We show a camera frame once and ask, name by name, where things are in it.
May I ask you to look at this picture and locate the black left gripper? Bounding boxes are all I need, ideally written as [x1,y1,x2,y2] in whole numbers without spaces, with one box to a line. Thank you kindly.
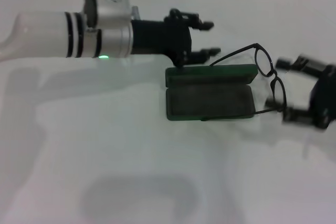
[130,8,222,67]

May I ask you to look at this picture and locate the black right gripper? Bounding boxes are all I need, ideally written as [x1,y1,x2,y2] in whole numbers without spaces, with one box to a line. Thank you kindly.
[265,55,336,131]

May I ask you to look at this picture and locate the green glasses case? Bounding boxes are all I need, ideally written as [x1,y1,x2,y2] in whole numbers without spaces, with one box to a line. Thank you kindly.
[165,63,257,122]

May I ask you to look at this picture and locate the black framed glasses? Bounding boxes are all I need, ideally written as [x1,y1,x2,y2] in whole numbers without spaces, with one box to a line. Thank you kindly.
[208,42,288,117]

